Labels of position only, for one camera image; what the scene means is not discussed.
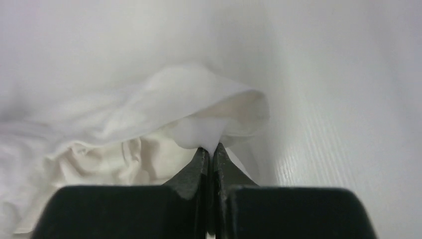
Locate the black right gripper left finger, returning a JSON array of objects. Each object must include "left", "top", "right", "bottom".
[{"left": 32, "top": 148, "right": 209, "bottom": 239}]

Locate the white t-shirt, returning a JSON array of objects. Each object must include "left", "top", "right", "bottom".
[{"left": 0, "top": 64, "right": 269, "bottom": 239}]

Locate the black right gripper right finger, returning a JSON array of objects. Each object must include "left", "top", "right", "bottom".
[{"left": 212, "top": 144, "right": 376, "bottom": 239}]

